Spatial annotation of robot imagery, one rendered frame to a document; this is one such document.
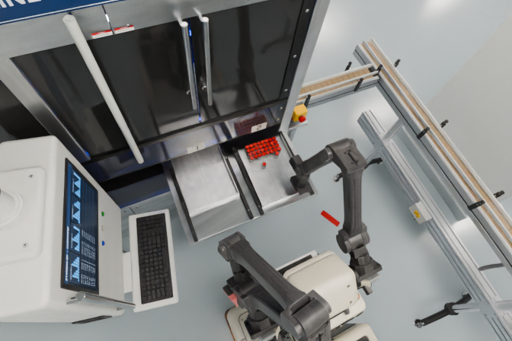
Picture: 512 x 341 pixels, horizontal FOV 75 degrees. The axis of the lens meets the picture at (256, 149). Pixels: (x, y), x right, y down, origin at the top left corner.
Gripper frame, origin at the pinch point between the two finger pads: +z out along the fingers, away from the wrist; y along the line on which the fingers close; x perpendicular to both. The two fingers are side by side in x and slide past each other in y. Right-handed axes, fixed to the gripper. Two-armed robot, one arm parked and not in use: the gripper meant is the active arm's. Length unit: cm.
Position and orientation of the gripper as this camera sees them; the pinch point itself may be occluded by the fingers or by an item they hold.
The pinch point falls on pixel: (297, 191)
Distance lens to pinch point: 173.3
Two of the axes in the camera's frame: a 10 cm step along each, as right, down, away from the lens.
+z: -0.5, 5.4, 8.4
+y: -4.1, -7.8, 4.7
